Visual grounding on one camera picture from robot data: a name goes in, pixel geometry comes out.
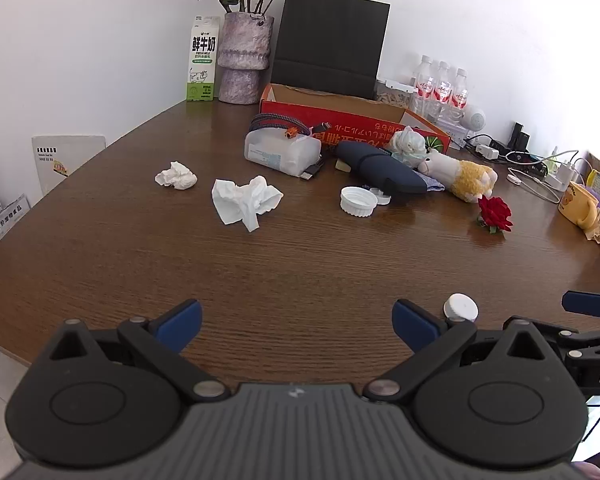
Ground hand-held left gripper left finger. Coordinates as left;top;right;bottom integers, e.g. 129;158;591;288
47;299;231;403

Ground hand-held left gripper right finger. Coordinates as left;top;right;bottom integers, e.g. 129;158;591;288
362;298;551;403

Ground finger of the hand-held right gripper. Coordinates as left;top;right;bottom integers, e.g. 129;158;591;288
561;290;600;319
502;315;582;357

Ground small white lid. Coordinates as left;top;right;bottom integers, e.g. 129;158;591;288
362;187;392;207

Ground large white tissue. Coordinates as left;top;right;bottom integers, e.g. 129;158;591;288
211;176;285;233

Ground small white tissue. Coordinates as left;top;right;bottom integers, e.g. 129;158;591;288
154;161;198;191

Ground plush alpaca toy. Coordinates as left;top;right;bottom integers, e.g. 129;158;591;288
416;150;499;203

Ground pale green bag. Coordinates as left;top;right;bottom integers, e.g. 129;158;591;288
384;126;428;163

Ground black usb cable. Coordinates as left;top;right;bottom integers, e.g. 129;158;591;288
299;155;327;181

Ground translucent plastic box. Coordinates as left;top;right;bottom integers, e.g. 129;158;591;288
244;129;323;177

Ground red cardboard box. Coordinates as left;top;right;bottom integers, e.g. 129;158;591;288
259;83;452;155

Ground braided cable bundle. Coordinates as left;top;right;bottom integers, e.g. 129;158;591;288
250;112;336;138

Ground clear container of pellets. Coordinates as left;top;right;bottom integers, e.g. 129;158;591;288
375;79;416;107

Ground white bottle cap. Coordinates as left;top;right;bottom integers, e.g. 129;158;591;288
443;293;480;323

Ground yellow mug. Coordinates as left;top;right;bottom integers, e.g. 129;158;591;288
557;181;600;231

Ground red rose flower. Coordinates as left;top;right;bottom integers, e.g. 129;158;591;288
476;196;514;235

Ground white power strip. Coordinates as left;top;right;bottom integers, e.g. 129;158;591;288
545;157;579;192

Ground wide white jar lid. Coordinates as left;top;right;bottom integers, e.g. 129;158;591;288
340;186;379;219

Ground black upright device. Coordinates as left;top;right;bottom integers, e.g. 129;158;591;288
510;122;531;151

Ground white printed tin box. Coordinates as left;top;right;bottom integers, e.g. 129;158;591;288
439;110;468;142

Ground blue white packets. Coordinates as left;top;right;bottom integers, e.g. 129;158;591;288
0;192;32;261

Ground white round robot speaker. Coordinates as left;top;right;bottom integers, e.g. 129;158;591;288
461;105;487;133

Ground clear water bottle red label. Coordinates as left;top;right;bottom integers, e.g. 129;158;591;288
450;67;470;121
432;61;454;116
413;55;436;111

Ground white green milk carton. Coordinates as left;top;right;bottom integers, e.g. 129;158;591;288
186;15;222;102

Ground purple textured vase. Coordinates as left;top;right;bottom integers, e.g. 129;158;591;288
217;11;275;105

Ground black paper bag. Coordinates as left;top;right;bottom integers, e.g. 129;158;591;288
270;0;392;101

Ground white cable with round puck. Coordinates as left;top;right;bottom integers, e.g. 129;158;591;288
507;167;561;204

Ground black cable tangle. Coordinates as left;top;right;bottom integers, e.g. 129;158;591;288
462;132;546;166

